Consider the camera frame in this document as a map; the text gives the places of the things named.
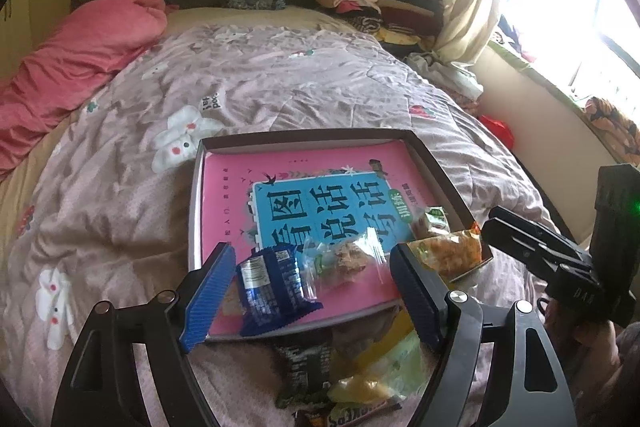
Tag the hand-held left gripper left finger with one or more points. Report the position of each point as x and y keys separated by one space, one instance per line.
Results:
x=210 y=297

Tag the person's right hand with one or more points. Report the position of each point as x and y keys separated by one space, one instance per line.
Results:
x=592 y=349

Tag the pile of folded clothes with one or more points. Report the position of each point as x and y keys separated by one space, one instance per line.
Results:
x=400 y=7

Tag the pink duvet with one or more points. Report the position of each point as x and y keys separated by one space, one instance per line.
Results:
x=75 y=57

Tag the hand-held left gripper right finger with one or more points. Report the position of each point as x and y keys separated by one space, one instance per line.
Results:
x=417 y=302

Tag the clear packet with reddish pastry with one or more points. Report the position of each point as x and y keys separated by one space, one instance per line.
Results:
x=350 y=262

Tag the white crumpled cloth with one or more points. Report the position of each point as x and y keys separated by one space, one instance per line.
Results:
x=450 y=77

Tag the person's right forearm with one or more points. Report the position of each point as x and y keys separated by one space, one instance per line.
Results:
x=627 y=372

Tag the small green label packet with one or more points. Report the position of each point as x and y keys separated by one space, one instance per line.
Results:
x=431 y=219

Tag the dark floral cloth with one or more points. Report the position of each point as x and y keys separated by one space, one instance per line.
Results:
x=255 y=3

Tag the black silver striped packet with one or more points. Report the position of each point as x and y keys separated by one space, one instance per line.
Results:
x=305 y=372

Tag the heap of colourful clothes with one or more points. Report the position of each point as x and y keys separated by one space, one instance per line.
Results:
x=512 y=39

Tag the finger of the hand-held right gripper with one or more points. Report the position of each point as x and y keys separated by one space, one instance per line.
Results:
x=510 y=244
x=525 y=228

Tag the green window sill cover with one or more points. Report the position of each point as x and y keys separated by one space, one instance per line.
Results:
x=530 y=69

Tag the green printed pastry packet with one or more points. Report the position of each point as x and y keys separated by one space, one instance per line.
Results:
x=385 y=367

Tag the red bag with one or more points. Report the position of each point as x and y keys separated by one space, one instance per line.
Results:
x=500 y=132

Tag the orange snack packet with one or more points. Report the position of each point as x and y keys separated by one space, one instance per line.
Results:
x=450 y=254

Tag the orange floral cloth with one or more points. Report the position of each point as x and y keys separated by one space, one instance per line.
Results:
x=612 y=132

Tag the blue snack packet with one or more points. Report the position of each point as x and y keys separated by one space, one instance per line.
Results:
x=272 y=289

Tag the pink book with blue label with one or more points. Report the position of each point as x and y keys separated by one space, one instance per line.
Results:
x=225 y=187

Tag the beige bed sheet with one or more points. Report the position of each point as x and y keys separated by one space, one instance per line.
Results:
x=25 y=207

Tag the dark cardboard tray box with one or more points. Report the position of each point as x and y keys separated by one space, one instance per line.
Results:
x=440 y=187

